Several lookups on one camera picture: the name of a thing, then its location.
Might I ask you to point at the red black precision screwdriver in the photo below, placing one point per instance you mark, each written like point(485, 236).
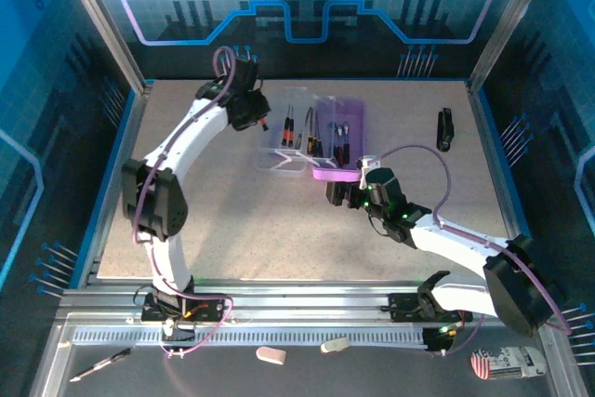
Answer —
point(285, 134)
point(264, 126)
point(291, 134)

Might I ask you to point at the purple clear tool case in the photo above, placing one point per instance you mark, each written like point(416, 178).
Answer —
point(274, 136)

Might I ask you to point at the small yellow black screwdriver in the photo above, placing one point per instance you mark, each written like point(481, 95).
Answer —
point(300, 142)

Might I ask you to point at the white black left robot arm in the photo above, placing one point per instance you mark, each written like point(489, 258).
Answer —
point(195, 127)

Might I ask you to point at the black clip on table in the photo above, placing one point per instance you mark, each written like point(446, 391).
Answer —
point(445, 129)

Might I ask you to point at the white eraser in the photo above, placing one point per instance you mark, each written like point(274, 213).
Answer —
point(334, 345)

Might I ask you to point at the pink eraser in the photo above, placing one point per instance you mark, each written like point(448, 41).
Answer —
point(271, 355)

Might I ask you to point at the black pen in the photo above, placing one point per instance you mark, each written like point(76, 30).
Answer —
point(100, 365)

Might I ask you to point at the aluminium side rail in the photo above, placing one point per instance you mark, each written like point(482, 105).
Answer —
point(138, 113)
point(487, 136)

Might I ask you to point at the aluminium front frame rail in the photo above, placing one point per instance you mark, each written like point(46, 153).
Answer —
point(302, 304)

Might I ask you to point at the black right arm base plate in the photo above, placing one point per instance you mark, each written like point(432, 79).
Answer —
point(400, 306)

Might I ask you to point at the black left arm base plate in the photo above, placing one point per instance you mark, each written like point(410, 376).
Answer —
point(211, 308)

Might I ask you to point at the aluminium frame post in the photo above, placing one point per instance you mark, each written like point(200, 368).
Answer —
point(513, 20)
point(104, 20)

